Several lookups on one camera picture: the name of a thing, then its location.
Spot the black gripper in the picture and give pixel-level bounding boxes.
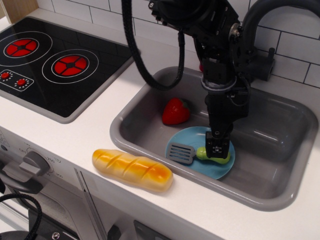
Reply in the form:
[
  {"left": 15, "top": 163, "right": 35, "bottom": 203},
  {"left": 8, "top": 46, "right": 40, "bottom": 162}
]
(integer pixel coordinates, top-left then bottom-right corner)
[{"left": 204, "top": 83, "right": 250, "bottom": 159}]

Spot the grey spatula green handle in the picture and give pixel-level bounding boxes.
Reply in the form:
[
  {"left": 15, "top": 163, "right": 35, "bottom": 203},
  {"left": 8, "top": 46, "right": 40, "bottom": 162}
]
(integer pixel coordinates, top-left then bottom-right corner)
[{"left": 165, "top": 142, "right": 231, "bottom": 165}]

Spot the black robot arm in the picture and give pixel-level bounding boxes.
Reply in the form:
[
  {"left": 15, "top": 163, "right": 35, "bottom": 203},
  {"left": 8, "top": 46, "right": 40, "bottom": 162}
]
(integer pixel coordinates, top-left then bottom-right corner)
[{"left": 148, "top": 0, "right": 251, "bottom": 159}]

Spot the blue plastic plate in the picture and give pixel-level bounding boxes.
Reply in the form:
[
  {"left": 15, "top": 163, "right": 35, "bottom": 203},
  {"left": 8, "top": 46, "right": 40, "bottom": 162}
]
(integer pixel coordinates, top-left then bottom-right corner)
[{"left": 165, "top": 126, "right": 236, "bottom": 180}]

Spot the grey plastic sink basin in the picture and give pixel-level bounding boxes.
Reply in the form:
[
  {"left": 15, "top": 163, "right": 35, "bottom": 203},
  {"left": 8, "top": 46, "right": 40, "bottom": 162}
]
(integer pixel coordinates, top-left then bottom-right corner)
[{"left": 110, "top": 68, "right": 318, "bottom": 211}]

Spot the red toy strawberry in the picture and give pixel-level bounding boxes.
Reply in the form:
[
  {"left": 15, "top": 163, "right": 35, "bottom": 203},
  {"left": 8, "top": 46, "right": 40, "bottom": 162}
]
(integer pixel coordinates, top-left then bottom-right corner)
[{"left": 162, "top": 97, "right": 191, "bottom": 125}]

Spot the dark grey toy faucet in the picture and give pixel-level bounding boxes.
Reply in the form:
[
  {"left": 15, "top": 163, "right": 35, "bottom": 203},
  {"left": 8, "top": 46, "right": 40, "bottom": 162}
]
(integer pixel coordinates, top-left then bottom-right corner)
[{"left": 242, "top": 0, "right": 320, "bottom": 81}]

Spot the toy bread loaf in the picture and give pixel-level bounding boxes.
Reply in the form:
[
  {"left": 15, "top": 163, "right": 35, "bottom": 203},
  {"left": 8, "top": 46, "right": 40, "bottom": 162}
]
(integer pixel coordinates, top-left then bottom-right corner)
[{"left": 92, "top": 149, "right": 174, "bottom": 192}]

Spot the toy oven door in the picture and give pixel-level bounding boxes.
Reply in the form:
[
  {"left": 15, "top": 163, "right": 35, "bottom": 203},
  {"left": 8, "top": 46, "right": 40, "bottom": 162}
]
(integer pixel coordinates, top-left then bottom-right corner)
[{"left": 0, "top": 161, "right": 102, "bottom": 240}]

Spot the black toy stovetop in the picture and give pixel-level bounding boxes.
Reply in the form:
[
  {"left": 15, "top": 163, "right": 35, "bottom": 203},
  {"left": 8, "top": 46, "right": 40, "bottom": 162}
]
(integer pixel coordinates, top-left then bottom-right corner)
[{"left": 0, "top": 17, "right": 133, "bottom": 124}]

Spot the grey oven knob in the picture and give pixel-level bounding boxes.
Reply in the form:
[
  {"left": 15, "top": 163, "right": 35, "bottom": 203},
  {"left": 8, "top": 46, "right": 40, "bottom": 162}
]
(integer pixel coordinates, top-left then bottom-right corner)
[{"left": 19, "top": 151, "right": 50, "bottom": 176}]

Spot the wooden side panel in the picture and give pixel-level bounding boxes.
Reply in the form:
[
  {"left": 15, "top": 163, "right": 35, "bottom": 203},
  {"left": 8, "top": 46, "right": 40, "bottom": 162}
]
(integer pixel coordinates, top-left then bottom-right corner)
[{"left": 0, "top": 0, "right": 39, "bottom": 24}]

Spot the black braided cable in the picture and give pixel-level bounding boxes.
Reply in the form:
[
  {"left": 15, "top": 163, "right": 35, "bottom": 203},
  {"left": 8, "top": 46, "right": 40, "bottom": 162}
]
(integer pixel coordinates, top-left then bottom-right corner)
[
  {"left": 121, "top": 0, "right": 186, "bottom": 91},
  {"left": 0, "top": 192, "right": 43, "bottom": 240}
]

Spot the black braided cable lower left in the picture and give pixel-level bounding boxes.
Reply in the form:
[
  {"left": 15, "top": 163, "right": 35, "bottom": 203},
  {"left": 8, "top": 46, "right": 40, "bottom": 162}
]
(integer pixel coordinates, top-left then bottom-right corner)
[{"left": 0, "top": 192, "right": 43, "bottom": 240}]

